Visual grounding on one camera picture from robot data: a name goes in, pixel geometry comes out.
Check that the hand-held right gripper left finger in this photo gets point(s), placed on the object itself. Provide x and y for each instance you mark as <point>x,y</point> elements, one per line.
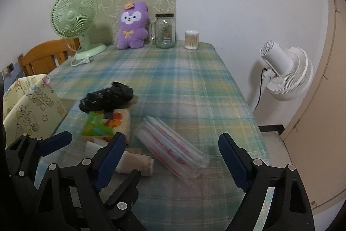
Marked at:
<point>110,158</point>

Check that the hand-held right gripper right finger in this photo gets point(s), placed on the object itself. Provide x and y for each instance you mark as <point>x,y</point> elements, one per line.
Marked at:
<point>232,160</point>

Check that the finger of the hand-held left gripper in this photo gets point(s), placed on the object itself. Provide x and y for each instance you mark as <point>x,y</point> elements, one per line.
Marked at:
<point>123,193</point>
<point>55,142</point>

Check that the beige door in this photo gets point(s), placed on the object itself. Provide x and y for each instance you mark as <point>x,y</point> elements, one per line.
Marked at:
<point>319,112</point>

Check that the black plastic bag roll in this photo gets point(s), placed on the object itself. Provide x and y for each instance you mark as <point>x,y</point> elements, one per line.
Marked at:
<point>108,97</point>

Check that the cotton swab container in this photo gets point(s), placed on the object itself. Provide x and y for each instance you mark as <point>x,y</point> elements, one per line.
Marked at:
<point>192,40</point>

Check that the clear bag orange items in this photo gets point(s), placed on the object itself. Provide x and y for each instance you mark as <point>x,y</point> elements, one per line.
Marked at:
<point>121,122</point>

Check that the white standing fan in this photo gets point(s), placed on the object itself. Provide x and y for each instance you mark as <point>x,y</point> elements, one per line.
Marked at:
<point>292,76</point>

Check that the patterned storage box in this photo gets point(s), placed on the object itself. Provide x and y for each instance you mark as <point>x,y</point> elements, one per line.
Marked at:
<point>35,103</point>

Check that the clear straw packet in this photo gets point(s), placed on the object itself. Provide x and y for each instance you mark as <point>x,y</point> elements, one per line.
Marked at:
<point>170,147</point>

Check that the green orange paper box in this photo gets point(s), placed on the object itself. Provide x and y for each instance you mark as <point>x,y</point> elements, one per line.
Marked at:
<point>94,125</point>

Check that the green desk fan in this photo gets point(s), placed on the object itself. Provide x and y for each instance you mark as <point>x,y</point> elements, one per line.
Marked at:
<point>71,14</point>

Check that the purple plush toy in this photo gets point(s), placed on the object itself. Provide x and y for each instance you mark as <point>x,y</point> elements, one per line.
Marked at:
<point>132,36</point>

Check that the beige cloth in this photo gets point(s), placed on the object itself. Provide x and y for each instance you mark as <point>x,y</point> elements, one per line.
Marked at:
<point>137,163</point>

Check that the glass jar with lid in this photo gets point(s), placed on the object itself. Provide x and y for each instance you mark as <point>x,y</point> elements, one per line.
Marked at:
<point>165,33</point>

